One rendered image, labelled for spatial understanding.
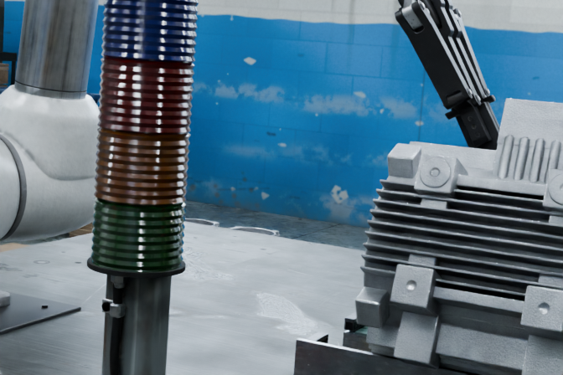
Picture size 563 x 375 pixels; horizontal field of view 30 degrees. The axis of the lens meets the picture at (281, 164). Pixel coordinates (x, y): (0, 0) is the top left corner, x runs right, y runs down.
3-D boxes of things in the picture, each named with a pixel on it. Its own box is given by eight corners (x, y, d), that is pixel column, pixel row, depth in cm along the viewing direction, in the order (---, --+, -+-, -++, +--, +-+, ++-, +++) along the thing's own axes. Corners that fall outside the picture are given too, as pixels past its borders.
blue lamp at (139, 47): (212, 64, 69) (216, -6, 68) (162, 62, 63) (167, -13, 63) (135, 57, 71) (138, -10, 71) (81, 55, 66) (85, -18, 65)
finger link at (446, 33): (440, -12, 95) (435, -13, 94) (490, 100, 93) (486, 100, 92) (401, 9, 97) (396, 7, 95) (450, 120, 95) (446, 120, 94)
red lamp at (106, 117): (208, 132, 69) (212, 64, 69) (158, 136, 64) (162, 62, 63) (131, 123, 72) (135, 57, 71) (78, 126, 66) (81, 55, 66)
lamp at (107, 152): (203, 199, 70) (208, 132, 69) (154, 209, 64) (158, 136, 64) (127, 188, 72) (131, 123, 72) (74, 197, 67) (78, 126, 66)
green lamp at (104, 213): (198, 266, 70) (203, 199, 70) (150, 281, 65) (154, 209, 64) (124, 253, 73) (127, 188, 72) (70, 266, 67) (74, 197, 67)
